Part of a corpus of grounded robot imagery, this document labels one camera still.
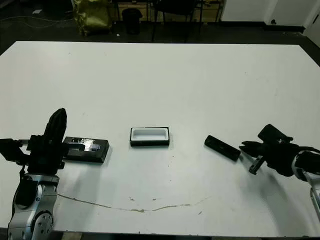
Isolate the pale floor cable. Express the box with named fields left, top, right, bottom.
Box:
left=0, top=16, right=76, bottom=29

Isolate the black box base white insert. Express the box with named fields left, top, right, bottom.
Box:
left=129, top=126, right=172, bottom=148

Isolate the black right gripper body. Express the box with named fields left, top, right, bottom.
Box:
left=248, top=139, right=301, bottom=178

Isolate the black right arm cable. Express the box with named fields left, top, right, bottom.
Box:
left=297, top=146, right=320, bottom=154

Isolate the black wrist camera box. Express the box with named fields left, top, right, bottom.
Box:
left=0, top=138, right=32, bottom=166
left=257, top=123, right=294, bottom=146

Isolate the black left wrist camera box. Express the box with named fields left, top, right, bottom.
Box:
left=0, top=138, right=32, bottom=166

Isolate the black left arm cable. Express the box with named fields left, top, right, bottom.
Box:
left=11, top=164, right=27, bottom=213

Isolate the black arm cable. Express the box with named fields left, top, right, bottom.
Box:
left=11, top=164, right=27, bottom=213
left=297, top=146, right=320, bottom=154

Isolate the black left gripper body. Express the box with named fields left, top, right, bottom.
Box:
left=18, top=134, right=69, bottom=176

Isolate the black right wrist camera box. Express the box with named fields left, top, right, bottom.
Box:
left=257, top=123, right=294, bottom=146

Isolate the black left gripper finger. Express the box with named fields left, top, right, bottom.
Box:
left=56, top=108, right=68, bottom=147
left=43, top=107, right=66, bottom=147

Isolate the black printed box lid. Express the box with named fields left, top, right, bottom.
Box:
left=61, top=136, right=111, bottom=165

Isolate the black waste bin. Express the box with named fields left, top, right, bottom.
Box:
left=121, top=8, right=143, bottom=35

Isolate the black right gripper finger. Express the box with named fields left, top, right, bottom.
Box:
left=240, top=147, right=264, bottom=157
left=239, top=140, right=262, bottom=151

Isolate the black mesh office chair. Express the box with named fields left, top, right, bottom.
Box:
left=151, top=0, right=205, bottom=43

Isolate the yellow plastic bag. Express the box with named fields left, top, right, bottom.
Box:
left=72, top=0, right=113, bottom=36

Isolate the slim black camera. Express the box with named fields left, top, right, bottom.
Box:
left=204, top=134, right=242, bottom=162

